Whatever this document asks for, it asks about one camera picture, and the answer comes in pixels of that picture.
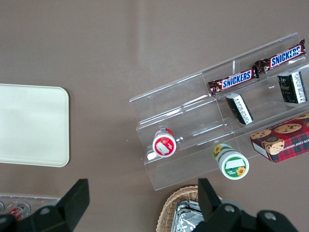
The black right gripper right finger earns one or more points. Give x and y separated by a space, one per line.
208 200

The small clear acrylic stand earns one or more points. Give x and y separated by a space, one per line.
36 199

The Snickers chocolate bar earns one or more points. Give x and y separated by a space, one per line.
282 56
235 81

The black and white carton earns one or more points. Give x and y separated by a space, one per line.
292 88
240 108

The red drink can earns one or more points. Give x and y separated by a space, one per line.
20 209

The clear acrylic tiered shelf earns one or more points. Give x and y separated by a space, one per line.
181 106

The light tan wicker basket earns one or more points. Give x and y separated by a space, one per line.
166 212

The red plaid cookie box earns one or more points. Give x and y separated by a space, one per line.
287 142

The cream plastic tray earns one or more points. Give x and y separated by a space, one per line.
31 125

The aluminium foil tray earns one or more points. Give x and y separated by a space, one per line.
187 217

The red lidded jar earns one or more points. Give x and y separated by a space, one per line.
164 145

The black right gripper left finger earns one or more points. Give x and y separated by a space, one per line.
70 205

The green sunflower lidded jar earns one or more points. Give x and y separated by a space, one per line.
233 165

